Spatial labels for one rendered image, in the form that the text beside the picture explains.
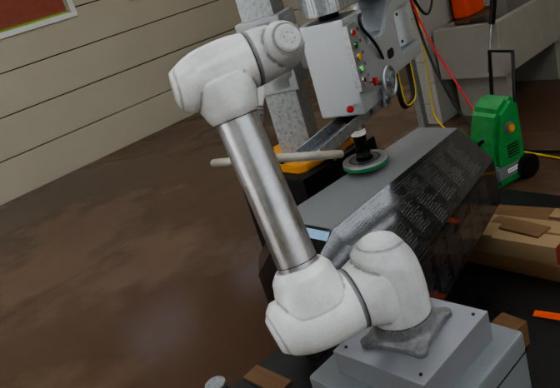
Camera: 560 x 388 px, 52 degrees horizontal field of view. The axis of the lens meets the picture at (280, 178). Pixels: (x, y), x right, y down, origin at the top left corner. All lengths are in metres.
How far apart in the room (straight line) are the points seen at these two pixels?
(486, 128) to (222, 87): 2.99
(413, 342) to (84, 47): 7.42
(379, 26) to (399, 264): 1.69
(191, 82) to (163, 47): 7.72
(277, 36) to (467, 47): 4.12
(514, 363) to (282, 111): 2.07
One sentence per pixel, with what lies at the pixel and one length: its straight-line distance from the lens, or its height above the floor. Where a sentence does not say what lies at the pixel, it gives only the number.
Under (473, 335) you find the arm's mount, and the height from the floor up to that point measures 0.87.
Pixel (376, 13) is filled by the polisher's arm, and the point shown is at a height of 1.45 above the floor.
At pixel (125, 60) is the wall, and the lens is 8.69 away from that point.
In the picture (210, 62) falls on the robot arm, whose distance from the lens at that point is 1.29.
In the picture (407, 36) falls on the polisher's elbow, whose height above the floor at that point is 1.27.
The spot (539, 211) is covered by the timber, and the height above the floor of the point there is 0.09.
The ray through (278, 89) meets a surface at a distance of 3.18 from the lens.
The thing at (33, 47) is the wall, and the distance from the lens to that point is 8.22.
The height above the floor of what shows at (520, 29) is 0.70.
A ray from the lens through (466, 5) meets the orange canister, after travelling 5.64.
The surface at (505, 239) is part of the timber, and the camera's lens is 3.19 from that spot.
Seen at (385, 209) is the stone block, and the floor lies 0.75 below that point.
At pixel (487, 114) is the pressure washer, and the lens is 4.10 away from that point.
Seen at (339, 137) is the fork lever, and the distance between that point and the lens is 2.42.
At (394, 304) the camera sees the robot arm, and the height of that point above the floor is 1.02.
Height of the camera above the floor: 1.82
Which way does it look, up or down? 20 degrees down
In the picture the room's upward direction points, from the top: 17 degrees counter-clockwise
